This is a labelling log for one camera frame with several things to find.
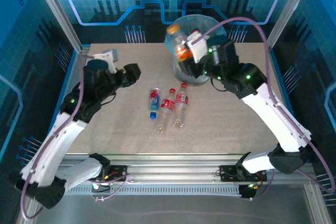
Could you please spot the clear bottle orange cap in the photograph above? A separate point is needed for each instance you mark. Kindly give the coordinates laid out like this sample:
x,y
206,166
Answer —
x,y
176,40

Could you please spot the red-capped bottle peach label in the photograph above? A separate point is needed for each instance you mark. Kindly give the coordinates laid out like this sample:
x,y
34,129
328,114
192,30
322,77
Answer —
x,y
193,31

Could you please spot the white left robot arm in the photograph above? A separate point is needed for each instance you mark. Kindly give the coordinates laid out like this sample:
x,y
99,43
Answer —
x,y
55,145

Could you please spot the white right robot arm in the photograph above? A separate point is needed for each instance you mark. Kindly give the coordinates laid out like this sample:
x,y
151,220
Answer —
x,y
275,121

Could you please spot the clear plastic bin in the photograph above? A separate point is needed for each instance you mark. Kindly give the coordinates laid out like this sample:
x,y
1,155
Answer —
x,y
210,24

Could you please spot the Coca-Cola bottle red cap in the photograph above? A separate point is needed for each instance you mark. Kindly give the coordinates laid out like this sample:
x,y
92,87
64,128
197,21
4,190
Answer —
x,y
167,104
181,100

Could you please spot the Fiji water bottle blue cap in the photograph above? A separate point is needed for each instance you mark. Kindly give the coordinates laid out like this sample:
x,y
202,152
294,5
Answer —
x,y
154,100

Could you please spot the aluminium side rail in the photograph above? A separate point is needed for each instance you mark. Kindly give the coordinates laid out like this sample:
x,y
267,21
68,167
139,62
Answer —
x,y
84,51

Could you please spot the aluminium frame post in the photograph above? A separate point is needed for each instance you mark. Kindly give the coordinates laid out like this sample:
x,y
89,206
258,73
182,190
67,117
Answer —
x,y
60,11
290,11

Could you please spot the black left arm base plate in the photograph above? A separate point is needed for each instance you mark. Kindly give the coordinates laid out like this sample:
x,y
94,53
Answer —
x,y
118,172

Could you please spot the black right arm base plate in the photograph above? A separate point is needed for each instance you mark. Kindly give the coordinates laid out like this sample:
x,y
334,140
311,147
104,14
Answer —
x,y
228,172

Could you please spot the aluminium front rail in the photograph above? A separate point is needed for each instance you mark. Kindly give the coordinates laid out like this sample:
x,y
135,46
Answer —
x,y
170,166

